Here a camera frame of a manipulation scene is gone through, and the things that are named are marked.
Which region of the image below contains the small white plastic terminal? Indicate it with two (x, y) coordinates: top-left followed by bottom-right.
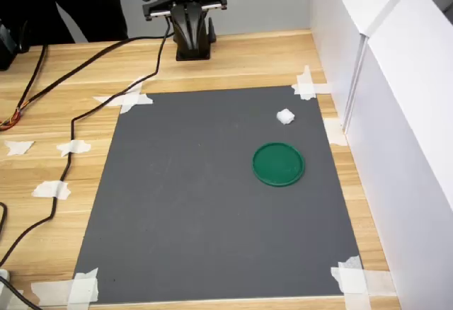
(275, 108), (296, 126)

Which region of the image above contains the round green lid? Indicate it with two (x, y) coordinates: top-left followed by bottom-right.
(252, 142), (306, 188)

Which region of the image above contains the white tape patch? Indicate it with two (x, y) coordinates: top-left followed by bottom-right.
(4, 139), (35, 156)
(32, 180), (71, 200)
(93, 75), (155, 115)
(323, 117), (350, 147)
(56, 139), (92, 158)
(331, 256), (398, 310)
(30, 267), (100, 307)
(290, 64), (333, 101)

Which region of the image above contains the white partition panel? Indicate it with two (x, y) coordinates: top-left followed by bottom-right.
(345, 0), (453, 310)
(309, 0), (415, 130)

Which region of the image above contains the black box device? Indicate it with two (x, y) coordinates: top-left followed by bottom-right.
(0, 23), (18, 71)

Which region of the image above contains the dark grey mat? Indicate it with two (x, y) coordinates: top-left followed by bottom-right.
(72, 86), (365, 304)

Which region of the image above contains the thin black cable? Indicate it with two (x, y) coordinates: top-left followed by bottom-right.
(0, 19), (171, 267)

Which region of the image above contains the thick black cable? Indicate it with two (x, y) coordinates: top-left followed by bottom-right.
(13, 32), (176, 116)

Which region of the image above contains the black cable with coloured wires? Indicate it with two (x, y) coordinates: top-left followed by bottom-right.
(0, 42), (49, 132)

